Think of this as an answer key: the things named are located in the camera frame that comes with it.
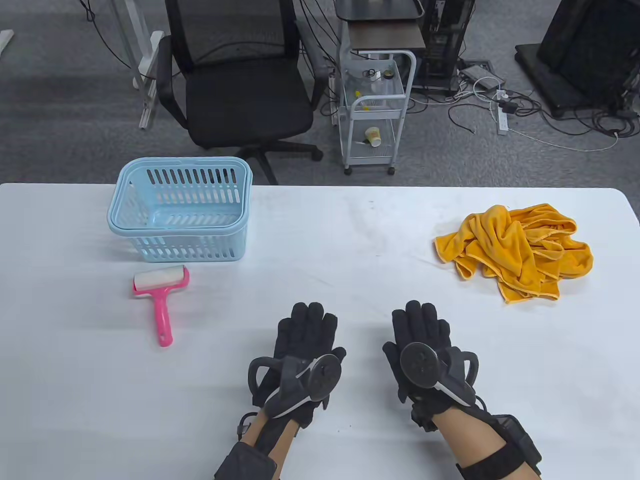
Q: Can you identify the person's left hand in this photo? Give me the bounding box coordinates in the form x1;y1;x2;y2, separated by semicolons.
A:
248;301;347;426

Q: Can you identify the person's right hand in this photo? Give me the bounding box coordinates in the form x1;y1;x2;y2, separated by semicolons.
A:
382;300;483;432

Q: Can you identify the yellow square towel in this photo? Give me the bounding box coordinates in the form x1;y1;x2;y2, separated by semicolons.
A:
492;203;594;304
434;205;538;296

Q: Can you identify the pink lint roller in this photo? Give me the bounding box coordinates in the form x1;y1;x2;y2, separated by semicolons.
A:
132;265;191;347

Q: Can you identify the person's right forearm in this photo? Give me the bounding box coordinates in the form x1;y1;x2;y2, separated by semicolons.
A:
431;411;543;480

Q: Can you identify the grey tracking controller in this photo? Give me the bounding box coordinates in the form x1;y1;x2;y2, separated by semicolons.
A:
248;353;344;419
400;342;480;408

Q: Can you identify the white utility cart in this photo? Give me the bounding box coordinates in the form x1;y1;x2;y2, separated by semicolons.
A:
338;50;417;176

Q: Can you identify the light blue plastic basket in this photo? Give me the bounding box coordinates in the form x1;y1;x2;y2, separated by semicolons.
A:
107;156;254;263

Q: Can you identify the white power strip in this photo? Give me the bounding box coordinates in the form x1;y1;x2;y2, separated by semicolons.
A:
496;89;510;136

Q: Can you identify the black office chair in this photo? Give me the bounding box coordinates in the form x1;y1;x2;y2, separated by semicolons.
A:
156;0;331;186

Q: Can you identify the grey power adapter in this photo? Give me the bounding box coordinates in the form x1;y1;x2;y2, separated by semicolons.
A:
458;65;505;92

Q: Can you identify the black computer tower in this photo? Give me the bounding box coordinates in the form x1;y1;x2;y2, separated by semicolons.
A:
417;0;476;93

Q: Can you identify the brown board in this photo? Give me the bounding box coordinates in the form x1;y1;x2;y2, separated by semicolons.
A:
347;22;427;51

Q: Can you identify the black side table top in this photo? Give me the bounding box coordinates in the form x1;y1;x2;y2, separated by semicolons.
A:
334;0;426;22

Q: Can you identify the black display stand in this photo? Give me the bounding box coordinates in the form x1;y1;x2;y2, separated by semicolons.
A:
515;0;640;118

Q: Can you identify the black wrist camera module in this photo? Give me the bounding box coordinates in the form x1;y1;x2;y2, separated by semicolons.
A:
215;441;278;480
456;414;543;480

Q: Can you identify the white cable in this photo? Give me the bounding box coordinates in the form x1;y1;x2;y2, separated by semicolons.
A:
507;127;621;152

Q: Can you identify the white desk leg frame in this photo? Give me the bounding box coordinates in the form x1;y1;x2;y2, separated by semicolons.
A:
107;0;166;131

